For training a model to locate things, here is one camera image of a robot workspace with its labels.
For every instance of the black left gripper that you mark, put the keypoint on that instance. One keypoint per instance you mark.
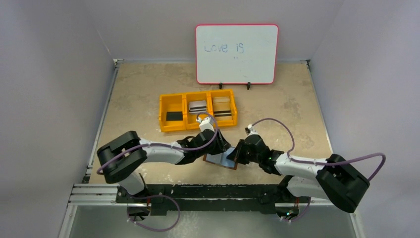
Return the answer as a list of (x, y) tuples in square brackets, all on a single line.
[(221, 145)]

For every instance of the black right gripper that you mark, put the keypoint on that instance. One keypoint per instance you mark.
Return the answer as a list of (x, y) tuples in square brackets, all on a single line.
[(241, 149)]

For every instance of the brown leather card holder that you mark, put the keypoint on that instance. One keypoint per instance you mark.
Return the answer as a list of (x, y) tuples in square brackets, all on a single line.
[(221, 161)]

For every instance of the yellow three-compartment plastic bin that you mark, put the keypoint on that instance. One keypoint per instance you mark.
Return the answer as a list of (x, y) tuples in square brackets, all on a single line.
[(179, 102)]

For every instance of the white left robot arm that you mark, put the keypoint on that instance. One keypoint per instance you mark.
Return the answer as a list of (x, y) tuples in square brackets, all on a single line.
[(120, 158)]

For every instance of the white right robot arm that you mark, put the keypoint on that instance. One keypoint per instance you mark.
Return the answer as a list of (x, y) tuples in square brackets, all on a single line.
[(331, 178)]

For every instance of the striped card stack in bin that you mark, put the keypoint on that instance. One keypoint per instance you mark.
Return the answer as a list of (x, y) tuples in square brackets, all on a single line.
[(196, 107)]

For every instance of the black card in bin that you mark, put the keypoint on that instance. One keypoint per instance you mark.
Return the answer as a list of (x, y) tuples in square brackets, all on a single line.
[(174, 116)]

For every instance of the pink-framed whiteboard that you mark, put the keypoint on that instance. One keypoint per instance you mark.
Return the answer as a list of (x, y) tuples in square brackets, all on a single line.
[(236, 53)]

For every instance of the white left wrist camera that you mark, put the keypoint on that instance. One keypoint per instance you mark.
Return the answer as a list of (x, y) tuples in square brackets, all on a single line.
[(205, 124)]

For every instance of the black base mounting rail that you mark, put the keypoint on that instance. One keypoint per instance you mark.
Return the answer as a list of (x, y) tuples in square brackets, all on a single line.
[(158, 199)]

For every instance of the aluminium frame rail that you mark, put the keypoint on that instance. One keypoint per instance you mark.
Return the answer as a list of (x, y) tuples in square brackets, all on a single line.
[(93, 195)]

